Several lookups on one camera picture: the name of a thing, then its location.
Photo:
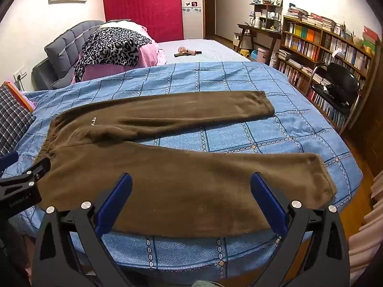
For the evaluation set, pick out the wooden cabinet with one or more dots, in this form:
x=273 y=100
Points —
x=368 y=125

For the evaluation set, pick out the blue checked blanket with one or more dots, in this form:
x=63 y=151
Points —
x=269 y=134

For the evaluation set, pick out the orange cloth strip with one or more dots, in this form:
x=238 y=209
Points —
x=21 y=95

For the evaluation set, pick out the pink bin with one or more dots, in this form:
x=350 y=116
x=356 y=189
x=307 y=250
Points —
x=262 y=55

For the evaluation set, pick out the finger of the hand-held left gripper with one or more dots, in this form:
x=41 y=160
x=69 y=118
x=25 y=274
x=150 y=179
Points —
x=37 y=172

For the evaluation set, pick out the plaid cloth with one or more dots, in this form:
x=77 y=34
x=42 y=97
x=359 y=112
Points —
x=12 y=116

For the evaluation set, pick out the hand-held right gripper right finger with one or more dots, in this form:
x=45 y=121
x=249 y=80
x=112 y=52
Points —
x=269 y=206

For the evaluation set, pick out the grey padded headboard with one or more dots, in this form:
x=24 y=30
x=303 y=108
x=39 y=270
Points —
x=62 y=47

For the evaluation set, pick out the wooden door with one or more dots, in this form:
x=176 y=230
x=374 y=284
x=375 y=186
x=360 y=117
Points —
x=209 y=15

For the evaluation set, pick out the black office chair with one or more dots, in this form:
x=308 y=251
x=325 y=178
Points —
x=341 y=77

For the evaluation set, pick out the pile of books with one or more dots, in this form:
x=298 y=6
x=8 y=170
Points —
x=311 y=18

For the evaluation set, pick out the red and green boxes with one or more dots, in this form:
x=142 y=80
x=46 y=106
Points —
x=371 y=37

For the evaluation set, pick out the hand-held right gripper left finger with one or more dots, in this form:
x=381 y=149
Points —
x=115 y=203

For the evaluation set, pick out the pale pink curtain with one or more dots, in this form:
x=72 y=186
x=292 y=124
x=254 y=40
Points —
x=371 y=230

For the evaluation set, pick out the brown fleece pants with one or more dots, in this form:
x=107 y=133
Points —
x=179 y=185

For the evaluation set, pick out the yellow stool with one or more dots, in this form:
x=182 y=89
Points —
x=244 y=52

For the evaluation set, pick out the light striped bed sheet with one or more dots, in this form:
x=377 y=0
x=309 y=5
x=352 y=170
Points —
x=215 y=50

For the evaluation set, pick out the wall socket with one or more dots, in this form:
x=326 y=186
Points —
x=20 y=74

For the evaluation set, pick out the wooden bookshelf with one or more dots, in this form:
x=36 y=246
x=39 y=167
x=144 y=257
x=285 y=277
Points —
x=305 y=39

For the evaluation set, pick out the wooden desk organiser shelf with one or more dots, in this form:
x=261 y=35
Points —
x=266 y=15

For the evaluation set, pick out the wooden desk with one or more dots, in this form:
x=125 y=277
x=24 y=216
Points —
x=257 y=30

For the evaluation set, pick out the pink hand fan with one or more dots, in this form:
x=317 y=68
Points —
x=182 y=50

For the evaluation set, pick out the leopard print cloth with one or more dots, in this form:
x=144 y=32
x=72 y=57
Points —
x=119 y=46

